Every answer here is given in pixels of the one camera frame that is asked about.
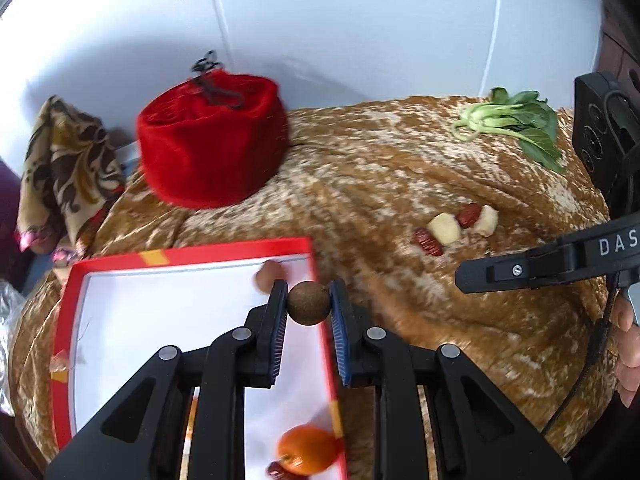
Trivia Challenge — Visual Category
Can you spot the clear plastic bag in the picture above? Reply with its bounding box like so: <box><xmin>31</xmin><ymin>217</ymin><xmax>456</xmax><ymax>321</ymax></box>
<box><xmin>0</xmin><ymin>278</ymin><xmax>25</xmax><ymax>416</ymax></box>

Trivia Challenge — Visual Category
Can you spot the red jujube date left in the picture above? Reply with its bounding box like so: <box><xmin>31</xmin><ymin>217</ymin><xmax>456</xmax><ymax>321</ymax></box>
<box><xmin>413</xmin><ymin>228</ymin><xmax>444</xmax><ymax>257</ymax></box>

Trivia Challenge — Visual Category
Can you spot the person's right hand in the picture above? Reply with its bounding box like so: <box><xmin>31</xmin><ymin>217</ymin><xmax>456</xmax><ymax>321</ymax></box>
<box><xmin>612</xmin><ymin>294</ymin><xmax>640</xmax><ymax>408</ymax></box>

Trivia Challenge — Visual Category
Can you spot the brown floral patterned cloth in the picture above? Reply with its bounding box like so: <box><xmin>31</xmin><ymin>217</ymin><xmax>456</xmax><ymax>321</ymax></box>
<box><xmin>15</xmin><ymin>96</ymin><xmax>126</xmax><ymax>261</ymax></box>

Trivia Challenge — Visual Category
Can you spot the green bok choy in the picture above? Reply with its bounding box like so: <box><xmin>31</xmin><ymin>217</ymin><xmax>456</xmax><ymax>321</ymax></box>
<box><xmin>450</xmin><ymin>87</ymin><xmax>563</xmax><ymax>174</ymax></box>

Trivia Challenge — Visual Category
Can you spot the red white shallow box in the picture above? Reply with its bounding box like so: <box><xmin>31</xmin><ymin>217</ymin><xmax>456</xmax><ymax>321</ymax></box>
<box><xmin>50</xmin><ymin>236</ymin><xmax>350</xmax><ymax>480</ymax></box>

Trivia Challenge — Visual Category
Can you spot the large orange mandarin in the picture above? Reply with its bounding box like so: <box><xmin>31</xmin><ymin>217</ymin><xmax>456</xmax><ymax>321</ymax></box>
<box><xmin>277</xmin><ymin>425</ymin><xmax>343</xmax><ymax>476</ymax></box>

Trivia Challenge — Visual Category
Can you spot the pale ginger piece lower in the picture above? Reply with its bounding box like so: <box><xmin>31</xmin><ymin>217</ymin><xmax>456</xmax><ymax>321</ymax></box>
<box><xmin>472</xmin><ymin>205</ymin><xmax>499</xmax><ymax>237</ymax></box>

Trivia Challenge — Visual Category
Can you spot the red jujube date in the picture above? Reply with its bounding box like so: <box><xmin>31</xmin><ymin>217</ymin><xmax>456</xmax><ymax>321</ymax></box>
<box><xmin>413</xmin><ymin>228</ymin><xmax>444</xmax><ymax>257</ymax></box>
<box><xmin>456</xmin><ymin>203</ymin><xmax>482</xmax><ymax>229</ymax></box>

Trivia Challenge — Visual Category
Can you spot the purple fabric bag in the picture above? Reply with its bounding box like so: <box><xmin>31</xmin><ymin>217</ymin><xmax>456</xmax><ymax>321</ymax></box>
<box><xmin>0</xmin><ymin>160</ymin><xmax>32</xmax><ymax>290</ymax></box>

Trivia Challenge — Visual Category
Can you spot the black cable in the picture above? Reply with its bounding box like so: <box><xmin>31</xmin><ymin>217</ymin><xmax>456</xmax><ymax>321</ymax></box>
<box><xmin>540</xmin><ymin>89</ymin><xmax>634</xmax><ymax>436</ymax></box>

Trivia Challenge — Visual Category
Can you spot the red jujube date right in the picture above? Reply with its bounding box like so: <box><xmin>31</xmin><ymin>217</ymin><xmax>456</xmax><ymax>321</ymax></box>
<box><xmin>456</xmin><ymin>203</ymin><xmax>482</xmax><ymax>229</ymax></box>

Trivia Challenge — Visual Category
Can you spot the red velvet drawstring pouch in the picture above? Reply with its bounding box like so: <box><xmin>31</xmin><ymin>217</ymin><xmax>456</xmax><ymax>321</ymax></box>
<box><xmin>136</xmin><ymin>50</ymin><xmax>290</xmax><ymax>209</ymax></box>

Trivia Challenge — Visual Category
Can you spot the brown longan top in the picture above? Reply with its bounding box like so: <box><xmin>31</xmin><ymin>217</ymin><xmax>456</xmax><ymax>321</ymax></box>
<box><xmin>254</xmin><ymin>260</ymin><xmax>288</xmax><ymax>294</ymax></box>

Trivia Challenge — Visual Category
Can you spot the golden brown velvet blanket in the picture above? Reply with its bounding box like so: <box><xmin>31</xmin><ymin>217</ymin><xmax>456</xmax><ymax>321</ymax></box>
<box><xmin>6</xmin><ymin>94</ymin><xmax>618</xmax><ymax>480</ymax></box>

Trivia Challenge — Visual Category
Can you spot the brown longan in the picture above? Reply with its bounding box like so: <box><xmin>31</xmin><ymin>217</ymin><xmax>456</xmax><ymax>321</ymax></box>
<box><xmin>254</xmin><ymin>260</ymin><xmax>288</xmax><ymax>294</ymax></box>
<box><xmin>288</xmin><ymin>281</ymin><xmax>331</xmax><ymax>326</ymax></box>

